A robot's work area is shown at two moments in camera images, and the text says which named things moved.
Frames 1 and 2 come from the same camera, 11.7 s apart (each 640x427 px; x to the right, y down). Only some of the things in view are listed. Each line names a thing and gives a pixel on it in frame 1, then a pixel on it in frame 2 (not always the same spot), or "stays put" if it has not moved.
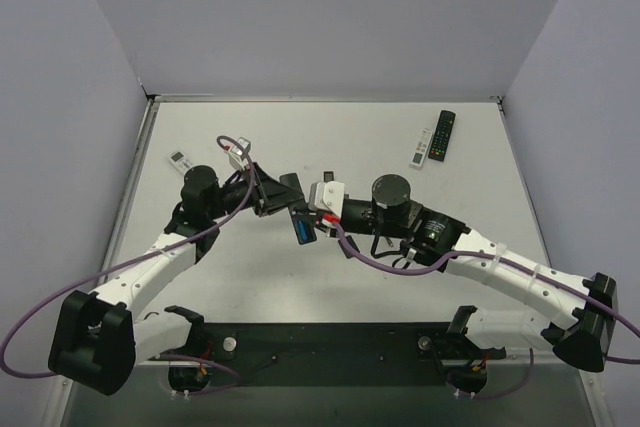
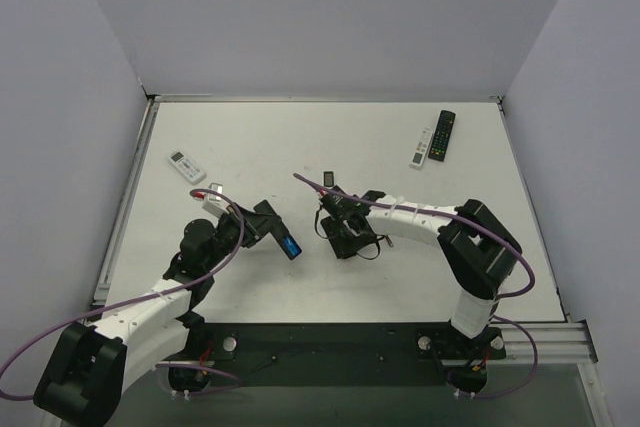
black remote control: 303,220 to 278,229
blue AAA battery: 302,231 to 291,245
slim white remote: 418,158 stays put
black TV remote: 442,135 stays put
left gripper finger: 291,180 to 263,207
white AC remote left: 180,161 stays put
